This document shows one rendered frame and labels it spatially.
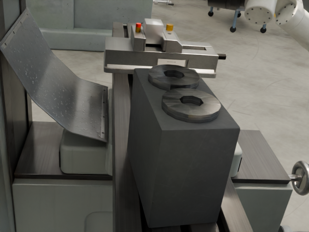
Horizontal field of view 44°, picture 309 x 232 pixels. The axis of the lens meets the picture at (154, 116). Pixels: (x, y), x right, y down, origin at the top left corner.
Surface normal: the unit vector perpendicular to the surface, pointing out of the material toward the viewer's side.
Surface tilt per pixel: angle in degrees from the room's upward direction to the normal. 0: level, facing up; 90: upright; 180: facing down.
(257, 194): 90
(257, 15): 127
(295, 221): 0
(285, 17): 61
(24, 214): 90
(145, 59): 90
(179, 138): 90
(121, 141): 0
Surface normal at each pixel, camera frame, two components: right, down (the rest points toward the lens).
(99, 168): 0.10, 0.50
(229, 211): 0.11, -0.87
